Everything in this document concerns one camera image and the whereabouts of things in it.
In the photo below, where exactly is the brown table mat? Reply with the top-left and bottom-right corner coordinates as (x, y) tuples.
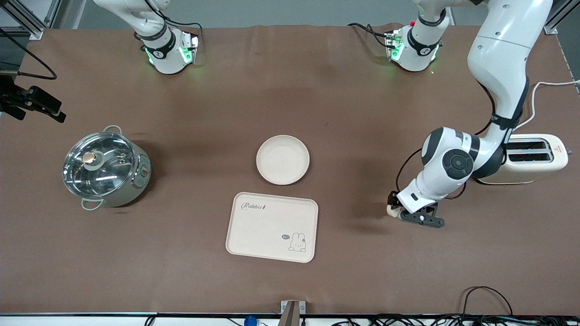
(0, 24), (580, 316)

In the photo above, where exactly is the grey metal camera bracket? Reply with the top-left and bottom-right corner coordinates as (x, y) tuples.
(280, 300), (306, 326)

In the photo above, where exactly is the tangle of black cables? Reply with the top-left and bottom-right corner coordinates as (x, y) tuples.
(331, 314), (580, 326)

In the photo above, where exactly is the beige rabbit print tray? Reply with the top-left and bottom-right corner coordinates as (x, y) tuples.
(225, 192), (319, 264)

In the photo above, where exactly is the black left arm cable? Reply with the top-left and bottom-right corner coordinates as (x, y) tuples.
(395, 81), (512, 201)

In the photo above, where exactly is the glass pot lid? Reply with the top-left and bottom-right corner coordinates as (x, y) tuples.
(63, 132), (136, 199)

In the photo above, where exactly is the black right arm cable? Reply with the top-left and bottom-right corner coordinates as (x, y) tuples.
(0, 27), (58, 81)

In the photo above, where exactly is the black looped cable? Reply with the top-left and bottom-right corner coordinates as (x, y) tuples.
(460, 286), (515, 317)

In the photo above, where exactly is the white toaster cable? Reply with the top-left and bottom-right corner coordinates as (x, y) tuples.
(514, 80), (580, 132)

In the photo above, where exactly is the round beige plate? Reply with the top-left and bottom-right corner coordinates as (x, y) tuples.
(256, 134), (310, 185)

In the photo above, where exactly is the cream two-slot toaster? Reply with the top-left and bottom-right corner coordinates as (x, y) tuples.
(476, 134), (569, 185)

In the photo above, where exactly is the aluminium frame profile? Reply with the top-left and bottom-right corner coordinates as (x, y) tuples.
(544, 0), (572, 35)
(0, 0), (62, 40)

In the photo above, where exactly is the silver electric cooking pot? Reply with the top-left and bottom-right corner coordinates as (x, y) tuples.
(62, 125), (152, 211)

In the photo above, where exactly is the black arm base cable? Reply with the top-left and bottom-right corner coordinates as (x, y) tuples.
(348, 22), (391, 48)
(144, 0), (203, 43)

